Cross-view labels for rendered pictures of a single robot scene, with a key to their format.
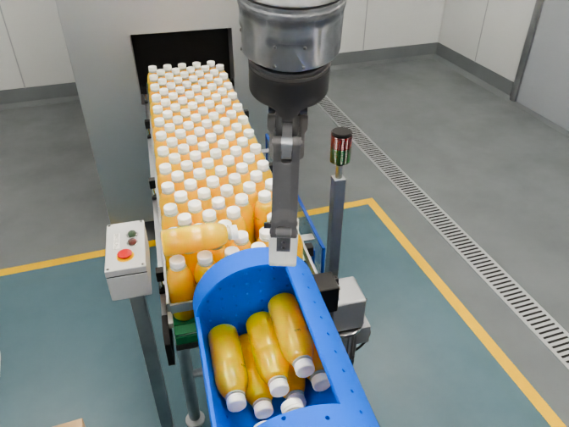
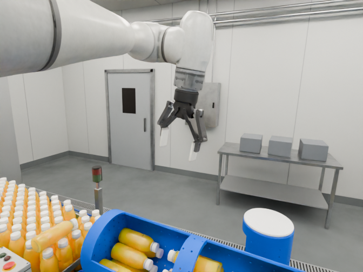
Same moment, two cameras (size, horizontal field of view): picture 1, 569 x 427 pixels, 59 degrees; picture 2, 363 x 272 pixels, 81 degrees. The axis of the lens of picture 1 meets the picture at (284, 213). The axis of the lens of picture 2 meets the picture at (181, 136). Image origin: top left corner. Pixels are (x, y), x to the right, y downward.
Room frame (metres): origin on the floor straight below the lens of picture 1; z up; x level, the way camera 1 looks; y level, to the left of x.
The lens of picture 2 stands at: (0.04, 0.52, 1.78)
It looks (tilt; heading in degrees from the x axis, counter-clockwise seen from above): 12 degrees down; 310
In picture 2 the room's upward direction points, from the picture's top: 1 degrees clockwise
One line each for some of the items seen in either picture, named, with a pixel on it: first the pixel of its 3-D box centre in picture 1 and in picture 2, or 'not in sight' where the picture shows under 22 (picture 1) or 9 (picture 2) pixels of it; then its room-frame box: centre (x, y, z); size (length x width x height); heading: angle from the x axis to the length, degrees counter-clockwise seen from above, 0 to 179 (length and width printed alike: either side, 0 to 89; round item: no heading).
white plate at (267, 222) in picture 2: not in sight; (268, 221); (0.37, -0.70, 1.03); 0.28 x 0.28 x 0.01
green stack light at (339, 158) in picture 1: (339, 153); (97, 177); (1.36, -0.17, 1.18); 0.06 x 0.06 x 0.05
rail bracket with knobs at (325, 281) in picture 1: (321, 295); not in sight; (1.00, -0.10, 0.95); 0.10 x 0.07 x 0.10; 104
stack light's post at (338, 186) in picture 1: (329, 302); (102, 256); (1.36, -0.17, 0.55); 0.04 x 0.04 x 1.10; 14
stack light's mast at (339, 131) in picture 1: (339, 154); (97, 177); (1.36, -0.17, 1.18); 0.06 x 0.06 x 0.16
